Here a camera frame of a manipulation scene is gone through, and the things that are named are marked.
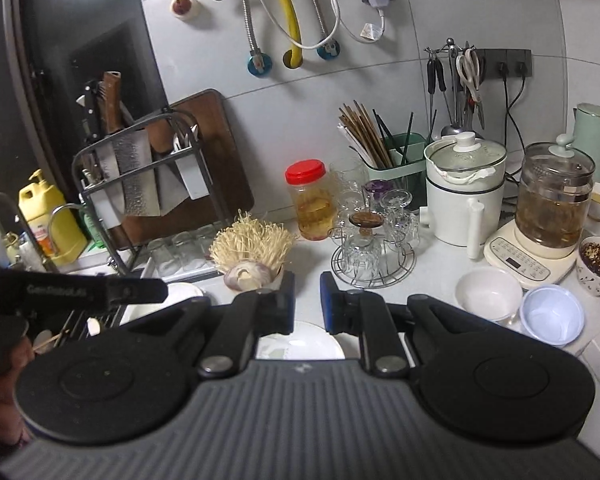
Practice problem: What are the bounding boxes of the black power cable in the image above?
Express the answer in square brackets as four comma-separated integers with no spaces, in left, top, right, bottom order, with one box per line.
[500,62,531,153]

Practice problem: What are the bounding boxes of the white bowl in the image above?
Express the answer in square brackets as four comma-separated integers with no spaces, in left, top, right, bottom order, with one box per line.
[455,266,524,322]

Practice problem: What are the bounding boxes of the dish drain rack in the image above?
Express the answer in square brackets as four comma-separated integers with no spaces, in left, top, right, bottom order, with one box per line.
[30,305,131,351]

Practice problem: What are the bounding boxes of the wood-handled knife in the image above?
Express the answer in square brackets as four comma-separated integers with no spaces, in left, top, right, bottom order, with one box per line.
[102,71,126,133]

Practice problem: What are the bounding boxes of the white plate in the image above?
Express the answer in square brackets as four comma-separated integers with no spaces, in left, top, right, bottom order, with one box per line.
[255,320,348,360]

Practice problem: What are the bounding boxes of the round white wall cap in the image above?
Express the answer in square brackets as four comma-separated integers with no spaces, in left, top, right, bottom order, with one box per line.
[170,0,202,22]

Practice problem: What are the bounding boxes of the metal ladle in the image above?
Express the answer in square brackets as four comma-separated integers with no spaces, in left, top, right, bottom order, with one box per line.
[440,60,476,137]

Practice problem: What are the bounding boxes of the wooden cutting board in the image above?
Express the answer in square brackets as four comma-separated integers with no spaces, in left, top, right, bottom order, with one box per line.
[107,89,255,251]

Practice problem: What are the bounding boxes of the yellow detergent bottle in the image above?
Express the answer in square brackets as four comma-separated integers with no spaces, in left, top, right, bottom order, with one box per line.
[19,169,88,267]

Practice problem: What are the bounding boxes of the purple cup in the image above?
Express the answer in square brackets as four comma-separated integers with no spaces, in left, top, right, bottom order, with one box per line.
[362,180,395,211]

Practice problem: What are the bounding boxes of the green bottle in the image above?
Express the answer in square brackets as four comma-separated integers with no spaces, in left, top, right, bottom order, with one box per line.
[80,210,108,250]

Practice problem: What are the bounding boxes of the mint green electric kettle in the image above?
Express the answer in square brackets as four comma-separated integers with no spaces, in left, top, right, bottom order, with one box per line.
[570,103,600,196]

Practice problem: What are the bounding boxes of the kitchen scissors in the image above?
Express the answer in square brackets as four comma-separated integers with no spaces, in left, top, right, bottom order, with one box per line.
[456,49,486,128]

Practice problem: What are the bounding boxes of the black knife rack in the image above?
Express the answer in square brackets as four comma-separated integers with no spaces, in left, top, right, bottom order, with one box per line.
[71,107,216,273]

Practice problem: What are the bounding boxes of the clear glass jar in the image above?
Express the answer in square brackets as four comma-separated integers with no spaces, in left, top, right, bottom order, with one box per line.
[330,157,371,211]

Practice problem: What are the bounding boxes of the steel cleaver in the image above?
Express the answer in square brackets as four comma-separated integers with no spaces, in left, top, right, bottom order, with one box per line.
[111,130,163,217]

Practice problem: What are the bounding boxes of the patterned bowl with grains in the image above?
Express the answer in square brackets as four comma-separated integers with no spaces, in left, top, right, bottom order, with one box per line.
[575,236,600,297]

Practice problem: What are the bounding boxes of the bundle of wooden chopsticks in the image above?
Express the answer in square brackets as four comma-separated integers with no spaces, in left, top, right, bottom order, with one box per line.
[337,102,396,171]

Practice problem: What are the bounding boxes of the small metal faucet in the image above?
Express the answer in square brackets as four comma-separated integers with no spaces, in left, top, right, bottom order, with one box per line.
[47,203,98,241]

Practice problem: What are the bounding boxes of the clear glass container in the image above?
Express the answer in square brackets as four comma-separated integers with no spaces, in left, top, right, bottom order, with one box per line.
[147,232,218,281]

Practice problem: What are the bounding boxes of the cream kettle base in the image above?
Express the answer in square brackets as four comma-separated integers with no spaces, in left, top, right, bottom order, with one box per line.
[484,220,588,285]

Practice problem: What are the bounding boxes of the wall power socket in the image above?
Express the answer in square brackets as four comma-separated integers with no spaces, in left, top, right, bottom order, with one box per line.
[477,48,532,79]

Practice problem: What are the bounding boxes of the black-handled tongs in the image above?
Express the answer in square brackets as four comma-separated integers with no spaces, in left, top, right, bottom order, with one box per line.
[426,57,448,141]

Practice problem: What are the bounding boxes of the corrugated metal hose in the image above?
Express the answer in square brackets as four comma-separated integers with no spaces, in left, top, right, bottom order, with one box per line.
[300,0,338,46]
[200,0,261,56]

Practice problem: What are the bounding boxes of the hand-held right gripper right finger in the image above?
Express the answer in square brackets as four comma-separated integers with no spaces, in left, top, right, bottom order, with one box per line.
[320,271,501,380]

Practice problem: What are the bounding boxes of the metal utensil hook rack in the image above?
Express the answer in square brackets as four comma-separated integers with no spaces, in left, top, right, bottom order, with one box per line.
[425,37,481,61]

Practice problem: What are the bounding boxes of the glass health kettle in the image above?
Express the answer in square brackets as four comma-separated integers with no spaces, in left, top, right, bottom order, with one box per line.
[514,133,597,253]

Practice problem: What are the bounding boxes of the white electric cooking pot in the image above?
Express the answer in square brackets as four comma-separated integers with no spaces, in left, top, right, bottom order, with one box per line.
[420,131,508,260]

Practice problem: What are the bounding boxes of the yellow gas pipe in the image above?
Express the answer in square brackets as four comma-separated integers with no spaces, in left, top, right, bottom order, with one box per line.
[267,0,306,68]

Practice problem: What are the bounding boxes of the green chopstick holder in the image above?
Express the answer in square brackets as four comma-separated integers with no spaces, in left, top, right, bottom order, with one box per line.
[362,132,428,211]

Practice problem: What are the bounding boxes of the clear glass cup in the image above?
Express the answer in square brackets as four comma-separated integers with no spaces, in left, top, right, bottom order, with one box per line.
[332,187,366,231]
[380,189,421,251]

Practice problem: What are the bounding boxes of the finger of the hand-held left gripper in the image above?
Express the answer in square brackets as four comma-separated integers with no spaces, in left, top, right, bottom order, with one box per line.
[105,278,170,309]

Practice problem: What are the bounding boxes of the garlic bulb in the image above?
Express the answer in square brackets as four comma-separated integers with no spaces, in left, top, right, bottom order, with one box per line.
[223,261,273,291]

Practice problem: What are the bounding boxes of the white cable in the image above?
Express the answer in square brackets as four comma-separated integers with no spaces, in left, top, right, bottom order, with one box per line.
[330,0,386,43]

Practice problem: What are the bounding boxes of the light blue bowl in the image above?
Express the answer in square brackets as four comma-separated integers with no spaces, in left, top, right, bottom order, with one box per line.
[520,284,586,347]

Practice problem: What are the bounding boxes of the black-handled knife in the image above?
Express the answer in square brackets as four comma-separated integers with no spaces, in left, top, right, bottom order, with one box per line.
[76,80,103,143]

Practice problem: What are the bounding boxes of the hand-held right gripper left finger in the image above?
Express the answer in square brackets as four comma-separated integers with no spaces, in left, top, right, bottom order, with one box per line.
[125,271,297,380]

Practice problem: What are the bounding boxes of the dark chopsticks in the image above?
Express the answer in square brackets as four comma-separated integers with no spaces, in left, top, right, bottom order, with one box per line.
[372,109,416,166]

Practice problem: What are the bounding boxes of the dried straw bundle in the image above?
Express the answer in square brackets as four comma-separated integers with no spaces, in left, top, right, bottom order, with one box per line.
[209,210,298,276]

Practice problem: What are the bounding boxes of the red-lid glass jar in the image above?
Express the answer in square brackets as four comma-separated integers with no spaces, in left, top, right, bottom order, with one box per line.
[285,159,337,241]

